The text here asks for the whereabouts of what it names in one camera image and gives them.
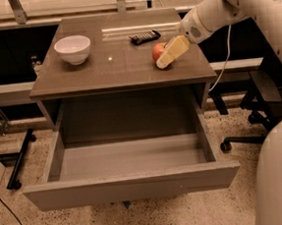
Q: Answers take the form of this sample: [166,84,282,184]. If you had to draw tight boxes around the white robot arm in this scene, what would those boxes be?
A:
[155,0,282,225]

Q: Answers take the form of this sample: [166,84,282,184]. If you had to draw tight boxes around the white hanging cable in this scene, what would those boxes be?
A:
[202,24,238,92]

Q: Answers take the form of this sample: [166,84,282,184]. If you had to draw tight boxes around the black remote control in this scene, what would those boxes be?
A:
[130,29,161,46]

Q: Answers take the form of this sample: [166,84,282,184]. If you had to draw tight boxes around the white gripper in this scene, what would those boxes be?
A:
[155,9,213,70]

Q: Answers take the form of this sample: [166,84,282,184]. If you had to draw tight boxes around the black office chair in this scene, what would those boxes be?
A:
[213,69,282,154]

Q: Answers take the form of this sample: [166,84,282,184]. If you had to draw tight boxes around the black wheeled table leg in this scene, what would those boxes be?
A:
[7,128,35,190]

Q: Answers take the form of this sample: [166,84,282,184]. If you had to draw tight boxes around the red apple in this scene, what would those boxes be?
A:
[151,42,167,61]

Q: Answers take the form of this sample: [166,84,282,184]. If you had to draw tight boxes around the grey drawer cabinet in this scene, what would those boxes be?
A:
[23,4,221,134]

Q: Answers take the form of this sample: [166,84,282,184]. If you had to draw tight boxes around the open grey top drawer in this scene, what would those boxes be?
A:
[23,87,240,211]

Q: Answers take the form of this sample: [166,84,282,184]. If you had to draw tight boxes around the metal window railing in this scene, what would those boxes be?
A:
[0,0,202,29]

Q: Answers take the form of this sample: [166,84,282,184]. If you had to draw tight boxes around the white ceramic bowl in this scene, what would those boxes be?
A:
[53,35,91,65]

